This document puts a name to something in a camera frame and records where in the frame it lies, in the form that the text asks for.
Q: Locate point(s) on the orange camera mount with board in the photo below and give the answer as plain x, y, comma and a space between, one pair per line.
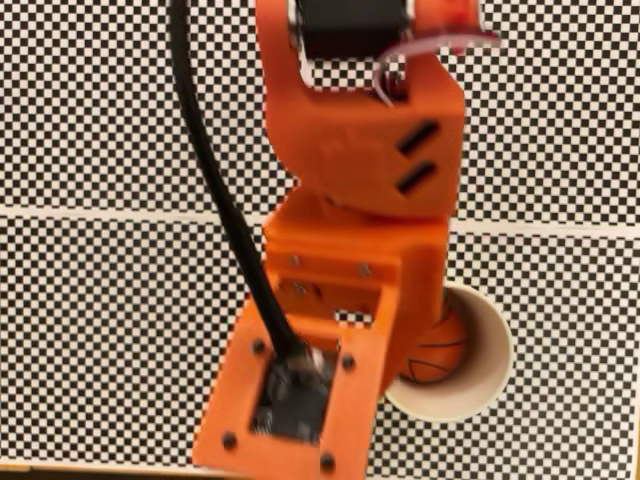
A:
350, 400

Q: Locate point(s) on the orange basketball with black lines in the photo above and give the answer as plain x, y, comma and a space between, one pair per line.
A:
435, 355

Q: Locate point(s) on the cream paper cup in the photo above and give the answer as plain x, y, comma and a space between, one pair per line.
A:
490, 360

